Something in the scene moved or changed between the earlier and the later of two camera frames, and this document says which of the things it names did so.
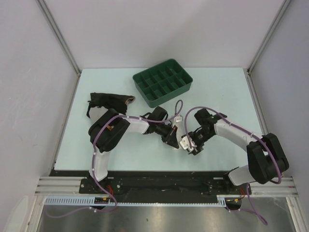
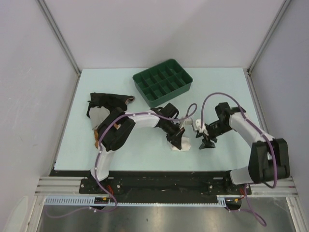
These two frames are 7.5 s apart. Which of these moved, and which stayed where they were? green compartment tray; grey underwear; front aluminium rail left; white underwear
Moved: white underwear
Stayed: grey underwear; green compartment tray; front aluminium rail left
